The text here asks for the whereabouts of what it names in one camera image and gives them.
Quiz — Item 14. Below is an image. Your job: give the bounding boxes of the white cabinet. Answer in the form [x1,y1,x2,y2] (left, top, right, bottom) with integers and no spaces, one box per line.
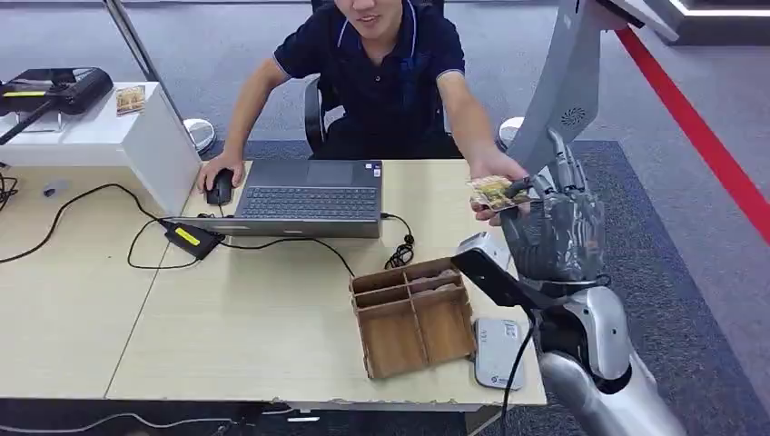
[0,81,203,218]

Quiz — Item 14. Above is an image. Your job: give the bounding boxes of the person's left hand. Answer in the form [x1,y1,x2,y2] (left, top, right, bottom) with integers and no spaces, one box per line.
[468,149,531,227]

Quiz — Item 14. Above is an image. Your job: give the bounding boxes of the small grey object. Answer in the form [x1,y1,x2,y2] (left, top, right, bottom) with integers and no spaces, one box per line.
[41,177,73,199]

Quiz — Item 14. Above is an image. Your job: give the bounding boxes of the black bundled cable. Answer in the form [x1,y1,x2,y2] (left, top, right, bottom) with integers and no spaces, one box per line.
[380,212,417,271]

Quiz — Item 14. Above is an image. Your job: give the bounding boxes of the black laptop charging cable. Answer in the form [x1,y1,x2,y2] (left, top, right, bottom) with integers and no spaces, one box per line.
[219,236,357,279]

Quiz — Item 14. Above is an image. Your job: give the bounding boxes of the white card reader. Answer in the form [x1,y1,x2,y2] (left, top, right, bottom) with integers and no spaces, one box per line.
[473,318,526,391]

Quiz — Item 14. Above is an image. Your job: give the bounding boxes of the slanted metal pole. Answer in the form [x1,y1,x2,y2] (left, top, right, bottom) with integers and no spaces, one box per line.
[102,0,185,123]

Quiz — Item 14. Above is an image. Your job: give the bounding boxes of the looped black cable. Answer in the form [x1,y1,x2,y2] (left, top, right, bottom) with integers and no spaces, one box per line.
[126,215,201,271]

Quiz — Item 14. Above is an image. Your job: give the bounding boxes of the grey laptop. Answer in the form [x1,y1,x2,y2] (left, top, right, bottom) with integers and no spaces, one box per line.
[170,159,384,240]

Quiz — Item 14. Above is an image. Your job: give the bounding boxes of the black office chair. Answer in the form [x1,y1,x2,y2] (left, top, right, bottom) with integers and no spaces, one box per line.
[302,0,459,162]

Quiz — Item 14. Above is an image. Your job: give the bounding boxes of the black desktop device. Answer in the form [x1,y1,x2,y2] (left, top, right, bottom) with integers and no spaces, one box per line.
[0,66,115,146]

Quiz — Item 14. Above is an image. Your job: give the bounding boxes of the dark platform with lit edge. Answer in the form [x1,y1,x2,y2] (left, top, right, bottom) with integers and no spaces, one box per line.
[642,0,770,47]

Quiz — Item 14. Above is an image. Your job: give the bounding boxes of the wooden divided card box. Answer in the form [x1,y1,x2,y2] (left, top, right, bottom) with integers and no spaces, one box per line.
[349,256,479,382]

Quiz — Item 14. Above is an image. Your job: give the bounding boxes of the black cable tangle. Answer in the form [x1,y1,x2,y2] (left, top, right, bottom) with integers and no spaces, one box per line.
[0,171,20,213]

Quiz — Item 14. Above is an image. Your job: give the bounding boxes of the white floor cable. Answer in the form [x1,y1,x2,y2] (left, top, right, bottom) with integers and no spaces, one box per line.
[0,411,257,436]

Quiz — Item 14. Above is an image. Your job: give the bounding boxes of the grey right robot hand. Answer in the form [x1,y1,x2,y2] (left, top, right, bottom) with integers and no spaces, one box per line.
[500,129,607,284]

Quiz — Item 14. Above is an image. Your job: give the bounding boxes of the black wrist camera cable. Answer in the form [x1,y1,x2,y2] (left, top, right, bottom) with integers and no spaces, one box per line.
[499,310,538,436]

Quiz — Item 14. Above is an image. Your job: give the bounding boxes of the grey kiosk stand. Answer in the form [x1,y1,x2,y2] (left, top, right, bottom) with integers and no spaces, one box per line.
[507,0,681,182]

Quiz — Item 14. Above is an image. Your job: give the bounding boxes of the round white base disc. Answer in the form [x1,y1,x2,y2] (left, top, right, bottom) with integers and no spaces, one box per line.
[495,115,527,153]
[183,117,218,155]

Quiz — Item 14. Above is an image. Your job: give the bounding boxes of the black computer mouse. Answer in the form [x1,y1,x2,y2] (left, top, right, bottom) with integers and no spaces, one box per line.
[205,169,236,207]

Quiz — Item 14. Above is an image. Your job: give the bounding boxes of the long black power cable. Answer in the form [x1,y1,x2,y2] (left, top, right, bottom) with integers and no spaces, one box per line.
[0,183,167,264]

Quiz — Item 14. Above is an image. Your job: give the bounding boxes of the person's right hand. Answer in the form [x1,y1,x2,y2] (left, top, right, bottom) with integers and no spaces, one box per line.
[195,151,247,194]

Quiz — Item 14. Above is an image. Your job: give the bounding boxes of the person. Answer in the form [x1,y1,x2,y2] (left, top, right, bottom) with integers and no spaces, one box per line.
[195,0,531,227]

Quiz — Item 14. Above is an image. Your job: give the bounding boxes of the card stack in box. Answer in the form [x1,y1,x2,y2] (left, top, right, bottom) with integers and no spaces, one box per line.
[413,269,460,284]
[413,282,462,297]

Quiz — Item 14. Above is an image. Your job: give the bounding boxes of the black power adapter yellow label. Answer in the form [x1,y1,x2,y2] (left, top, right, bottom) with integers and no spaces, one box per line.
[162,220,225,262]

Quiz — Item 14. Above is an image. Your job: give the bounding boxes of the printed plastic card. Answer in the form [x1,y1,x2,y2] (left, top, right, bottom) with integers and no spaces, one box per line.
[468,174,541,213]

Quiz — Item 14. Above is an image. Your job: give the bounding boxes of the printed card on cabinet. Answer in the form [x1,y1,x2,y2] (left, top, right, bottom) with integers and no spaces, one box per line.
[114,84,148,117]

